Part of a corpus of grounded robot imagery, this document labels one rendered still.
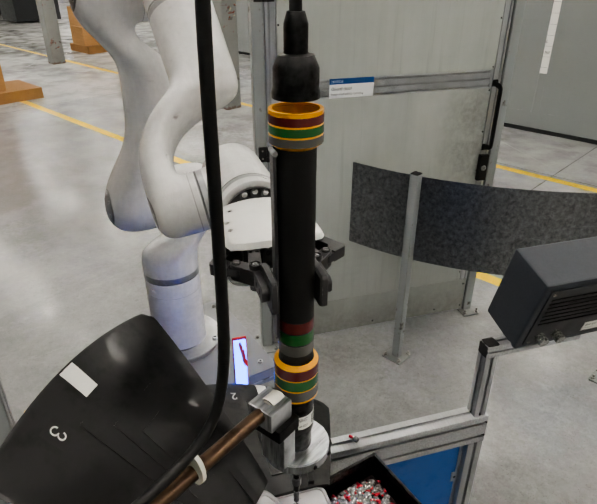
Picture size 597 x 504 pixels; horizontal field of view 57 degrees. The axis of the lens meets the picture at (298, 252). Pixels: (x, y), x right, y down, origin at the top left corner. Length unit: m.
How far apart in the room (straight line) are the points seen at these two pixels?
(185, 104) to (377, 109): 1.82
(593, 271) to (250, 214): 0.79
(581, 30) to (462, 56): 4.06
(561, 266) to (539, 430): 1.54
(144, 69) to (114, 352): 0.57
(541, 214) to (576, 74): 4.33
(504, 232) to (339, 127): 0.83
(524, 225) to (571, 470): 0.98
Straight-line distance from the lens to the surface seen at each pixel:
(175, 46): 0.75
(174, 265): 1.17
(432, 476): 1.44
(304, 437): 0.59
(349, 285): 2.80
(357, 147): 2.49
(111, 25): 0.98
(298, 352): 0.51
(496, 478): 2.40
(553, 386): 2.88
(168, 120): 0.71
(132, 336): 0.60
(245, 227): 0.55
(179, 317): 1.23
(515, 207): 2.39
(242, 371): 0.99
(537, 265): 1.15
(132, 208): 1.09
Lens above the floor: 1.76
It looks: 28 degrees down
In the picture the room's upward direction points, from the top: straight up
